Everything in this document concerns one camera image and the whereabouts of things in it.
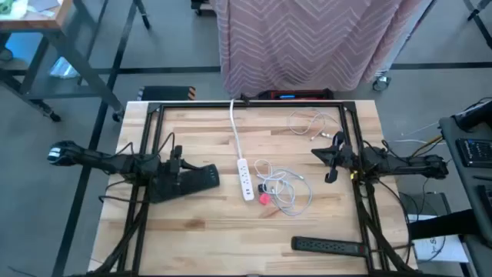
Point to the black bench caster wheel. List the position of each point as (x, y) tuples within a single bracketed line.
[(118, 115)]

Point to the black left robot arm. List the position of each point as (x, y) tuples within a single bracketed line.
[(100, 159)]

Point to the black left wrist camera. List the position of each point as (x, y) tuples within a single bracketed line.
[(176, 163)]

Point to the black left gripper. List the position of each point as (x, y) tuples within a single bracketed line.
[(161, 169)]

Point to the black keyboard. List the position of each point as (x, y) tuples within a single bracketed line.
[(474, 152)]

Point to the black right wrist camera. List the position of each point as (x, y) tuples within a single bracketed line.
[(345, 155)]

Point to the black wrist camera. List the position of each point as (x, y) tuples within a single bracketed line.
[(176, 163), (345, 155)]

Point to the red black toolbox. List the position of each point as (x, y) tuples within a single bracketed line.
[(307, 94)]

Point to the black stand leg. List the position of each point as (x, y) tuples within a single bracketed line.
[(478, 19)]

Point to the black box yellow striped ends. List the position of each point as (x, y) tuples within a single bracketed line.
[(165, 93)]

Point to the black wheeled base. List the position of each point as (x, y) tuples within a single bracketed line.
[(201, 7)]

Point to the black padded bar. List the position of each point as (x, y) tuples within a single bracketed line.
[(442, 225)]

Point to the white paper box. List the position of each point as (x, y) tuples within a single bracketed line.
[(442, 250)]

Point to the pink chevron cloth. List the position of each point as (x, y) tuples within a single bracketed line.
[(300, 46)]

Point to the grey rack caster wheel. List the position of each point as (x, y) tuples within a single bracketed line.
[(381, 83)]

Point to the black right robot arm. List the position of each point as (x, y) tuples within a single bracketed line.
[(403, 163)]

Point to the white power strip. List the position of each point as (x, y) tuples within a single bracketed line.
[(246, 181)]

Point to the grey desk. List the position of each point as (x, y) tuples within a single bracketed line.
[(461, 181)]

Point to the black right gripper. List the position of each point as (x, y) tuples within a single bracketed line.
[(338, 138)]

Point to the black power strip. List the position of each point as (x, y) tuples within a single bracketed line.
[(326, 246), (200, 179)]

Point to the yellow tape tag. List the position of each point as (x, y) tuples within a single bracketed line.
[(353, 175)]

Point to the metal rack pole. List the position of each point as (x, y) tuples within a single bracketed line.
[(409, 38)]

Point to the pink charger block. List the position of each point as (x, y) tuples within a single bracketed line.
[(265, 199)]

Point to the black aluminium frame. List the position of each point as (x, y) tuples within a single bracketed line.
[(192, 104)]

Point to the grey computer case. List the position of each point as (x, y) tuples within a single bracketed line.
[(426, 204)]

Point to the wooden top workbench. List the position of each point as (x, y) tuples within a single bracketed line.
[(34, 24)]

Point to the black desk device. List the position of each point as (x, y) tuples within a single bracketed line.
[(473, 115)]

